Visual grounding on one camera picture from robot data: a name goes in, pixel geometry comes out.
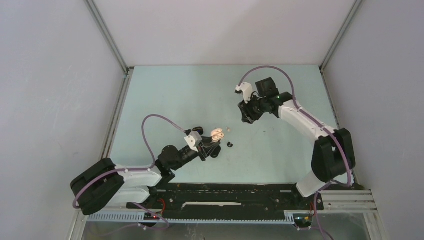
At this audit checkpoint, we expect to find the beige earbud charging case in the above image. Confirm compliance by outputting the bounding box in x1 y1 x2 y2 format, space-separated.
210 128 225 143

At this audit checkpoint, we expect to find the purple cable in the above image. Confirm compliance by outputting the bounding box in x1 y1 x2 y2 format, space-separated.
238 65 353 240
72 114 188 210

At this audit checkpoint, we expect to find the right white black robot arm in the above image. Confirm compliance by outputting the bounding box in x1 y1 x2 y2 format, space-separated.
235 77 356 209

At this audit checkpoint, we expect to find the white slotted cable duct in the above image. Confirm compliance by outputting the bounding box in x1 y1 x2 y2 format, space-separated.
87 211 295 225

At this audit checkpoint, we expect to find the left controller board red led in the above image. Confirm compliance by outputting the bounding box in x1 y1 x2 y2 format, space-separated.
143 213 161 221

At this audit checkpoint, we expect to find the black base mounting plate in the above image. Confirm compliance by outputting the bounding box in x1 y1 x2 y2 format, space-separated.
140 183 324 220

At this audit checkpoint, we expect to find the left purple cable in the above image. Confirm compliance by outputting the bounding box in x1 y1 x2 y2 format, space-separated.
72 114 188 210

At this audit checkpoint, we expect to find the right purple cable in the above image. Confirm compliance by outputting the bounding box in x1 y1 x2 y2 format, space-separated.
238 65 353 240

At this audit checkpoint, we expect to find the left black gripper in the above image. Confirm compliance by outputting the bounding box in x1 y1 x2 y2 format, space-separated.
171 135 220 171

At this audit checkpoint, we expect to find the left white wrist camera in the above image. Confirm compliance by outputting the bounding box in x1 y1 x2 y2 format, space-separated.
184 131 202 153

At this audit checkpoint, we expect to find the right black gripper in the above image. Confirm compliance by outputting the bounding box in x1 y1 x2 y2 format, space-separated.
238 93 267 125

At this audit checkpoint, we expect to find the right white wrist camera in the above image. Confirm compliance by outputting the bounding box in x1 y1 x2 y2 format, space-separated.
235 82 254 104

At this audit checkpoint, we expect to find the right controller board green led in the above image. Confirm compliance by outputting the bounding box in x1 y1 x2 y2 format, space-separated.
294 216 311 223

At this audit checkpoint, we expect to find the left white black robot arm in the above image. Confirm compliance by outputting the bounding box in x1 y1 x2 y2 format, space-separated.
70 133 224 216

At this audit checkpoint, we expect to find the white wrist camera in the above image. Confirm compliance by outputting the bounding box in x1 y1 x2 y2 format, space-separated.
235 82 254 104
184 131 202 153

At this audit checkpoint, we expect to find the aluminium frame rail front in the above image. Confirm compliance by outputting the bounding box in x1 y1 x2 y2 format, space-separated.
66 190 388 240

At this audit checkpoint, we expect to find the left aluminium corner post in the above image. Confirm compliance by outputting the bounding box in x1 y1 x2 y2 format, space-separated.
84 0 130 74

